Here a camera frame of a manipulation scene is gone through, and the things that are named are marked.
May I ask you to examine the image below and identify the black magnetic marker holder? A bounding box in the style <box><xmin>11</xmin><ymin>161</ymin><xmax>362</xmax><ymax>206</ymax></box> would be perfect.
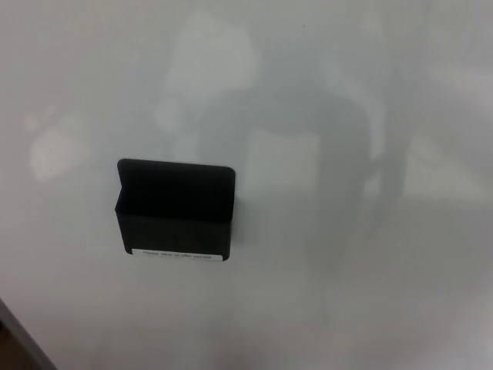
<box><xmin>114</xmin><ymin>158</ymin><xmax>236</xmax><ymax>264</ymax></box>

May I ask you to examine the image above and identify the white whiteboard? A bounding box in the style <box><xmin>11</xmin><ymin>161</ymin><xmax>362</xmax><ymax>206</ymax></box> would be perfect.
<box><xmin>0</xmin><ymin>0</ymin><xmax>493</xmax><ymax>370</ymax></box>

